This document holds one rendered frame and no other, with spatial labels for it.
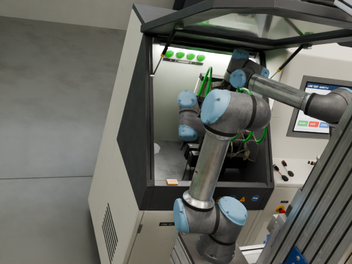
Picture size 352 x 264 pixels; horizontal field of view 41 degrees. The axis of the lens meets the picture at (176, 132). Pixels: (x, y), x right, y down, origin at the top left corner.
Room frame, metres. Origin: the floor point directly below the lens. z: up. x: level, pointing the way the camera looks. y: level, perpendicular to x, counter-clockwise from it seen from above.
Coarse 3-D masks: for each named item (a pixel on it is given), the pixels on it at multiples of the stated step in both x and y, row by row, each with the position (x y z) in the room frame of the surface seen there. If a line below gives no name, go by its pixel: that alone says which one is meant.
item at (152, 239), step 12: (144, 216) 1.74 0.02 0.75; (156, 216) 1.76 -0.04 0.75; (168, 216) 1.79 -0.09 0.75; (252, 216) 2.01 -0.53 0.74; (144, 228) 1.75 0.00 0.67; (156, 228) 1.77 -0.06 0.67; (168, 228) 1.80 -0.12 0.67; (144, 240) 1.76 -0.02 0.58; (156, 240) 1.78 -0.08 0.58; (168, 240) 1.82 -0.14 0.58; (240, 240) 2.01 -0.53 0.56; (132, 252) 1.74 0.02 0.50; (144, 252) 1.77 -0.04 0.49; (156, 252) 1.80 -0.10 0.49; (168, 252) 1.83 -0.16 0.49
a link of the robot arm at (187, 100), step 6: (186, 90) 1.72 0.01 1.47; (180, 96) 1.69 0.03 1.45; (186, 96) 1.69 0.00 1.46; (192, 96) 1.69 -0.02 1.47; (180, 102) 1.67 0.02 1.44; (186, 102) 1.67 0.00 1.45; (192, 102) 1.68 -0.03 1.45; (180, 108) 1.68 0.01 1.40; (186, 108) 1.67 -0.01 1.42; (192, 108) 1.68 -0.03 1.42; (198, 108) 1.75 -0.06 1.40
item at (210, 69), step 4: (208, 68) 2.20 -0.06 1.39; (212, 68) 2.13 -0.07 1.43; (208, 72) 2.23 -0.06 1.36; (212, 72) 2.09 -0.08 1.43; (204, 76) 2.26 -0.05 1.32; (204, 80) 2.26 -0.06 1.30; (208, 80) 2.03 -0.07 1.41; (208, 84) 2.01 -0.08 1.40; (200, 88) 2.28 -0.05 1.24; (208, 88) 1.99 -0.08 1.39; (200, 92) 2.28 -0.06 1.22; (204, 96) 1.96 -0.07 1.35
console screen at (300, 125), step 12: (312, 84) 2.41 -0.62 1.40; (324, 84) 2.45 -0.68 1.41; (336, 84) 2.49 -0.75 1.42; (348, 84) 2.53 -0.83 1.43; (300, 120) 2.37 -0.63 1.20; (312, 120) 2.40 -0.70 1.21; (288, 132) 2.33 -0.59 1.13; (300, 132) 2.36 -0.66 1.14; (312, 132) 2.40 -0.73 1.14; (324, 132) 2.44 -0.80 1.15
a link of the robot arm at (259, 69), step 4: (248, 60) 2.03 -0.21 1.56; (244, 64) 2.01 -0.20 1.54; (248, 64) 2.01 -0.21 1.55; (252, 64) 2.01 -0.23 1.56; (256, 64) 2.01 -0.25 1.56; (252, 68) 1.95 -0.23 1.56; (256, 68) 1.97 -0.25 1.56; (260, 68) 1.99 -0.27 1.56; (264, 68) 2.00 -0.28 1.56; (256, 72) 1.95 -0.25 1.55; (260, 72) 1.97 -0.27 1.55; (264, 72) 1.97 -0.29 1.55; (268, 72) 1.99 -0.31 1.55; (268, 76) 2.01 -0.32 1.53
